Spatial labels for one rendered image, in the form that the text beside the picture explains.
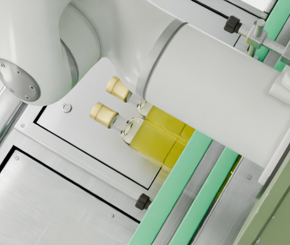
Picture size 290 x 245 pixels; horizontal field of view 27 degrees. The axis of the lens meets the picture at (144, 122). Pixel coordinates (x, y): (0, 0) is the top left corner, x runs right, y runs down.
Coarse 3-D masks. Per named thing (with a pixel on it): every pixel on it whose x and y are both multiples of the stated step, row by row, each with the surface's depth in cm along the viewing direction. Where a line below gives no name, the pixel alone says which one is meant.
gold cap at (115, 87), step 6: (114, 78) 114; (108, 84) 113; (114, 84) 113; (120, 84) 113; (108, 90) 114; (114, 90) 113; (120, 90) 113; (126, 90) 113; (120, 96) 113; (126, 96) 113; (126, 102) 115
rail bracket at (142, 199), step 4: (140, 196) 114; (144, 196) 114; (148, 196) 115; (140, 200) 113; (144, 200) 113; (148, 200) 114; (136, 204) 114; (140, 204) 113; (144, 204) 113; (148, 204) 113; (140, 208) 114; (144, 208) 114; (148, 208) 114; (200, 228) 112; (192, 240) 113
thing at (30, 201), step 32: (0, 96) 129; (0, 128) 127; (0, 160) 128; (32, 160) 129; (64, 160) 127; (0, 192) 127; (32, 192) 127; (64, 192) 127; (96, 192) 125; (0, 224) 126; (32, 224) 125; (64, 224) 125; (96, 224) 125; (128, 224) 124
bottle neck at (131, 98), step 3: (129, 93) 113; (132, 93) 113; (129, 96) 113; (132, 96) 113; (135, 96) 113; (126, 99) 113; (129, 99) 113; (132, 99) 113; (135, 99) 113; (138, 99) 112; (129, 102) 113; (132, 102) 113; (135, 102) 113; (135, 105) 113
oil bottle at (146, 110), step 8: (144, 104) 111; (144, 112) 110; (152, 112) 110; (160, 112) 110; (152, 120) 110; (160, 120) 110; (168, 120) 110; (176, 120) 110; (168, 128) 109; (176, 128) 109; (184, 128) 109; (192, 128) 109; (176, 136) 110; (184, 136) 109
